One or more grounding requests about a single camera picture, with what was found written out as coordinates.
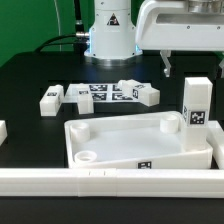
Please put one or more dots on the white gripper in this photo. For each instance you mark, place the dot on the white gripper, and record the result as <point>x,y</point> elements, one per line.
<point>181,25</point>

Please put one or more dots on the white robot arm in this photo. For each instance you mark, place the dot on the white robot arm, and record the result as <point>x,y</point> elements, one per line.
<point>112,36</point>

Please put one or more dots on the white marker base plate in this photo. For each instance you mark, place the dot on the white marker base plate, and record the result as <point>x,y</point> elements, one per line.
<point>108,93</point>

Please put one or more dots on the white block left edge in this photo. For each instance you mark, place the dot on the white block left edge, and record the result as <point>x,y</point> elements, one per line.
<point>3,131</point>

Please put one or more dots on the white desk top tray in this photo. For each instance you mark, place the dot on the white desk top tray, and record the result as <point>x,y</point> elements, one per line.
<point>142,141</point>

